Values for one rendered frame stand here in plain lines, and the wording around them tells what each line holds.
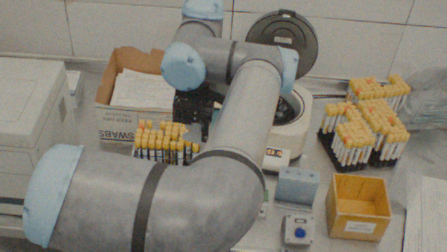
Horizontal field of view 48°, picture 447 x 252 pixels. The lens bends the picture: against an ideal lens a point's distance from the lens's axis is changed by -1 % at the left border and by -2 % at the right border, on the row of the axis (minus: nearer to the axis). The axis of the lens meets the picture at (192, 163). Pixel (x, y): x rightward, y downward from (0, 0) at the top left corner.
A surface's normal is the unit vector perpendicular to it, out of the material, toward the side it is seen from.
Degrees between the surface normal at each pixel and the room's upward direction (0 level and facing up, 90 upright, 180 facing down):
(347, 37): 90
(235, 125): 12
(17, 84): 0
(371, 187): 90
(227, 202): 39
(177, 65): 91
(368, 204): 0
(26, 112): 0
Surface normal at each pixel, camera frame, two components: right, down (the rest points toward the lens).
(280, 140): -0.25, 0.69
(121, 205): -0.14, -0.18
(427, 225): 0.02, -0.70
